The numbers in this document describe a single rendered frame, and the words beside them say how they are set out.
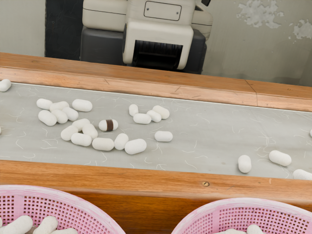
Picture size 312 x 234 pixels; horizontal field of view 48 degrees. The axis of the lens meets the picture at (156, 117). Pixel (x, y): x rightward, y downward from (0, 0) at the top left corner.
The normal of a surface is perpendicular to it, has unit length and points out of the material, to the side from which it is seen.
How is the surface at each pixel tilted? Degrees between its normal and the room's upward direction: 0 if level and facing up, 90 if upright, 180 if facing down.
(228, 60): 90
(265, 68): 89
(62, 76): 45
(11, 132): 0
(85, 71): 0
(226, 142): 0
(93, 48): 90
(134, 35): 98
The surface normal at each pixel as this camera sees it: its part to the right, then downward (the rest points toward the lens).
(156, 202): 0.10, 0.47
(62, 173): 0.15, -0.88
